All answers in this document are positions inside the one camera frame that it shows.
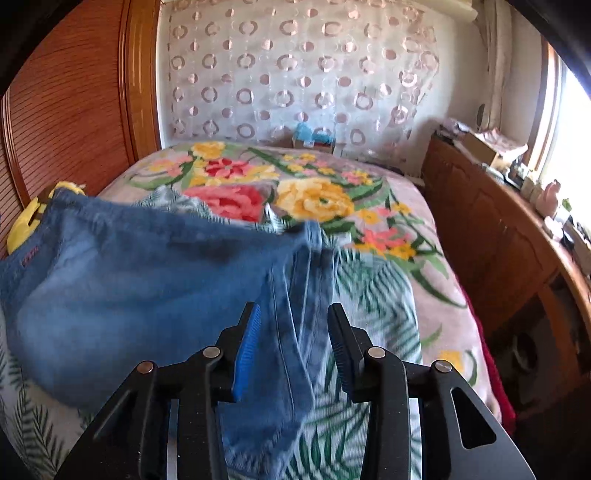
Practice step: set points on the cream side curtain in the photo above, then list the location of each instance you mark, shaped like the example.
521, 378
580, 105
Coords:
498, 69

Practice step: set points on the red cloth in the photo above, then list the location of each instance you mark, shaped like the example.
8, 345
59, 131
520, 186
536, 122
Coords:
496, 383

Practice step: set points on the pink figurine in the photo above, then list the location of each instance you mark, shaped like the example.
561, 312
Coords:
549, 198

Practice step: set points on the wooden sideboard cabinet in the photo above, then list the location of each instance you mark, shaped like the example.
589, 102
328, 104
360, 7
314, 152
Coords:
485, 221

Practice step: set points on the wooden headboard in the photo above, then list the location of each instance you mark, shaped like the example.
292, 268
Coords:
69, 92

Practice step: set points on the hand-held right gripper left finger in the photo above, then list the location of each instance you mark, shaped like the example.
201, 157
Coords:
247, 355

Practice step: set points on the cardboard box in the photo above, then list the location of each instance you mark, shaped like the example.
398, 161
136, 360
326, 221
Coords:
480, 147

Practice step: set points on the circle-patterned sheer curtain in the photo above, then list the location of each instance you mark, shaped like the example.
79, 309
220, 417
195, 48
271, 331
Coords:
277, 69

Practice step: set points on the leaf-print bed sheet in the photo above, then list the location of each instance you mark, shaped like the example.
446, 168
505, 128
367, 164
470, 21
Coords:
378, 300

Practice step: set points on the blue denim pants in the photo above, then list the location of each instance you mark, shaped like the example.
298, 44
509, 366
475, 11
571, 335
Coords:
138, 286

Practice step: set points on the floral blanket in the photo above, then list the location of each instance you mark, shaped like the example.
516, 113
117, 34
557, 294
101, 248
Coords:
314, 198

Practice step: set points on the light blue box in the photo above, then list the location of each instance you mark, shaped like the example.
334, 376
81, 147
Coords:
304, 133

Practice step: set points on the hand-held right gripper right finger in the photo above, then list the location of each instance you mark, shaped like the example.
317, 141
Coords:
344, 360

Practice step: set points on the window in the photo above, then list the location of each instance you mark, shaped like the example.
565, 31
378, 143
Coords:
577, 120

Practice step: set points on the yellow plush toy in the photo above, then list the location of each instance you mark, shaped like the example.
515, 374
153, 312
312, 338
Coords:
21, 226

